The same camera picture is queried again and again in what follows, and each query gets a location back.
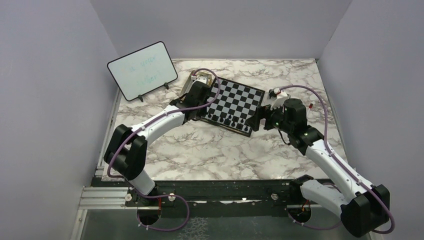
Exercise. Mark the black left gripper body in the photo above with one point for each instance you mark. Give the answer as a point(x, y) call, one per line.
point(202, 111)

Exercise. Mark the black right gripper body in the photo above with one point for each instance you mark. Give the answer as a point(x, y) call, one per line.
point(274, 118)

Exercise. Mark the black chess queen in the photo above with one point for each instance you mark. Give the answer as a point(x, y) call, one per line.
point(215, 118)

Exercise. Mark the black chess rook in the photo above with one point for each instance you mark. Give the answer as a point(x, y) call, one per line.
point(227, 122)

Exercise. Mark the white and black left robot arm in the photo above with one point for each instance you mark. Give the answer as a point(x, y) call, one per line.
point(126, 152)

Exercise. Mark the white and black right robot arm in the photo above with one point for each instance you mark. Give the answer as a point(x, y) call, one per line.
point(360, 205)

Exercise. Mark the black and silver chessboard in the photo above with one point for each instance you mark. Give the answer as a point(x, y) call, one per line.
point(238, 100)

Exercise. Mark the small whiteboard with stand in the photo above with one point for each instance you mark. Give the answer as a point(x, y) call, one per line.
point(143, 71)

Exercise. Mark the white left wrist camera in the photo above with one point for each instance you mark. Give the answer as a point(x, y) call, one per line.
point(203, 79)

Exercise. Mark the black mounting rail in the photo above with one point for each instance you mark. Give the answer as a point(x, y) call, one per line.
point(197, 198)

